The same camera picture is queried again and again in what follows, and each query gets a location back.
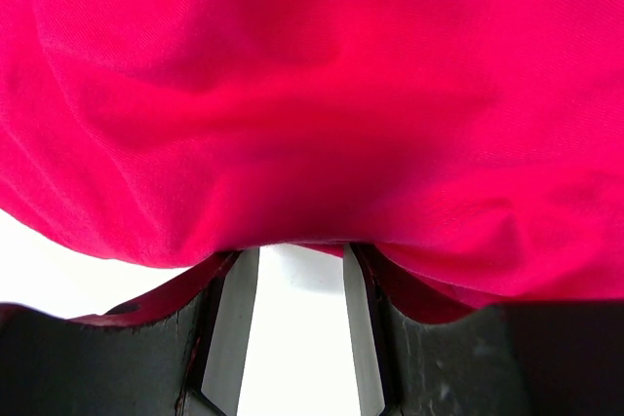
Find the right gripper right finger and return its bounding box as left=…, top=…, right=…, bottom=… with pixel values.
left=343, top=244, right=623, bottom=415

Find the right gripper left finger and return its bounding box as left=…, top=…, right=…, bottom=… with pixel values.
left=1, top=249, right=259, bottom=415

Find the magenta t shirt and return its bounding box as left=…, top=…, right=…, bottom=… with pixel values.
left=1, top=0, right=623, bottom=307

